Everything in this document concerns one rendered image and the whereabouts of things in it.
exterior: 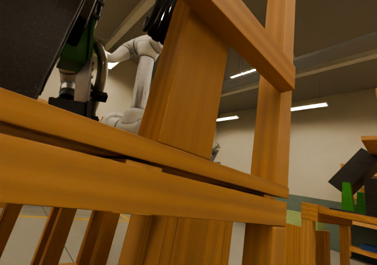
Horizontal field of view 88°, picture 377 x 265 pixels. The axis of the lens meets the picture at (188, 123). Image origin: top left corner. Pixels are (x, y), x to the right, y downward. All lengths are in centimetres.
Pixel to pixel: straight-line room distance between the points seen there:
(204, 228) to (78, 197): 119
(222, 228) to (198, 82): 123
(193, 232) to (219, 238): 22
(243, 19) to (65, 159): 47
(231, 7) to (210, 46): 10
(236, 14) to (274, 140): 40
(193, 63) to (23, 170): 33
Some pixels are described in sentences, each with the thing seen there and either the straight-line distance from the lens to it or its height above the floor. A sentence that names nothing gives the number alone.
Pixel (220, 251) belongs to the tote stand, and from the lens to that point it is 156.
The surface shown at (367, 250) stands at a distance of 659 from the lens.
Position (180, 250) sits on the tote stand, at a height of 46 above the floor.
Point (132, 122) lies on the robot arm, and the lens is 123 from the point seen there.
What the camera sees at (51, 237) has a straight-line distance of 128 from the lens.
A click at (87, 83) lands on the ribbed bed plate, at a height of 102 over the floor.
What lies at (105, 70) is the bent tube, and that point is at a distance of 65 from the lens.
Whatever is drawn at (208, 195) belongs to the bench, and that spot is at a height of 81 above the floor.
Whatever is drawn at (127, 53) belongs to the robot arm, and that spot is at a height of 160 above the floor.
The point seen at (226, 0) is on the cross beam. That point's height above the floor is 122.
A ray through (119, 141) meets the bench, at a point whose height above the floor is 86.
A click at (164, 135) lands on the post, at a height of 90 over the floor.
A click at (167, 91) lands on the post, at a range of 39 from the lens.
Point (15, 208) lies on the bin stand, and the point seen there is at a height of 60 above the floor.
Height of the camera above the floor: 82
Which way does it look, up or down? 18 degrees up
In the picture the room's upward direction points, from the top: 12 degrees clockwise
